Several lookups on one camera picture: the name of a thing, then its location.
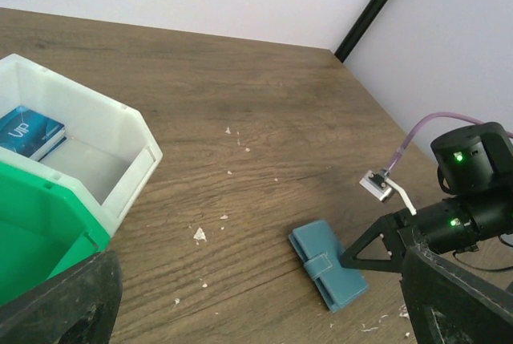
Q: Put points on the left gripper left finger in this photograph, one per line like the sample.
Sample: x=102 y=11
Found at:
x=79 y=305

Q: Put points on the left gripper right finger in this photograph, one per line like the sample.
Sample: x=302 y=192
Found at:
x=448 y=304

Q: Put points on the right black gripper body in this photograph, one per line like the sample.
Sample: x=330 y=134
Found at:
x=402 y=233

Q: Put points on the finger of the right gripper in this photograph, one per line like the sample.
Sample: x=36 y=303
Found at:
x=379 y=248

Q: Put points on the blue leather card holder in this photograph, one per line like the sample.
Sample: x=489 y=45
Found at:
x=320 y=252

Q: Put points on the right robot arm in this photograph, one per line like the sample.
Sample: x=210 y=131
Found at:
x=475 y=171

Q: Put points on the blue VIP card stack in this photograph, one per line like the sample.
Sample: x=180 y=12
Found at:
x=30 y=133

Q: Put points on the green plastic bin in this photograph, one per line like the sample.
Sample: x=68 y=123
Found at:
x=45 y=229

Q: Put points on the white plastic bin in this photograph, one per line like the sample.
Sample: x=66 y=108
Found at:
x=110 y=152

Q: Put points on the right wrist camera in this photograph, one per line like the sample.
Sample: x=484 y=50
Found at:
x=379 y=185

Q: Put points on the right black frame post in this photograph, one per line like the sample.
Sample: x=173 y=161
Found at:
x=359 y=28

